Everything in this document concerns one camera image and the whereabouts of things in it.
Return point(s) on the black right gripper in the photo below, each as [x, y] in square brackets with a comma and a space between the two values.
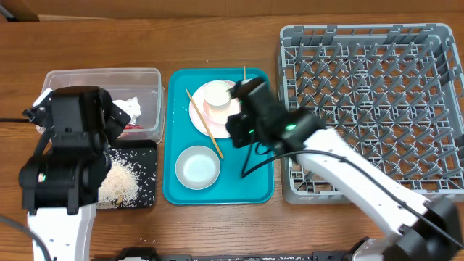
[233, 125]

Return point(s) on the grey bowl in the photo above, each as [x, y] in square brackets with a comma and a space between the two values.
[197, 167]

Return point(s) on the red snack wrapper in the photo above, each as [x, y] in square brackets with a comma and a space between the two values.
[130, 130]

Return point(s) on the white napkin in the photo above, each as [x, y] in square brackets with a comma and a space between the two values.
[131, 107]

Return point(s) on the rice food waste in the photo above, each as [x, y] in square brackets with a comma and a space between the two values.
[119, 181]

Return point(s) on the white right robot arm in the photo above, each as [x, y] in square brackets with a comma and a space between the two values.
[414, 227]

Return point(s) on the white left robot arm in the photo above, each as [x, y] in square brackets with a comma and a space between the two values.
[60, 182]

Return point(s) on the grey dishwasher rack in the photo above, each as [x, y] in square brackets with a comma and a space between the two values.
[393, 92]

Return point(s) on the small pink plate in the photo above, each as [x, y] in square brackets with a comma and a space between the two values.
[221, 117]

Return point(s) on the pale green cup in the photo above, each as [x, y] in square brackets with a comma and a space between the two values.
[216, 95]

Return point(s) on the teal serving tray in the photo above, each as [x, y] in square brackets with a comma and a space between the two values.
[180, 134]

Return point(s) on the clear plastic bin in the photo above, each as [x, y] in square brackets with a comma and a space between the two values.
[123, 84]

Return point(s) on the black tray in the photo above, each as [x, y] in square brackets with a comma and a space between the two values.
[145, 174]

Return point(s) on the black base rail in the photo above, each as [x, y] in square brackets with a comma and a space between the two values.
[146, 253]

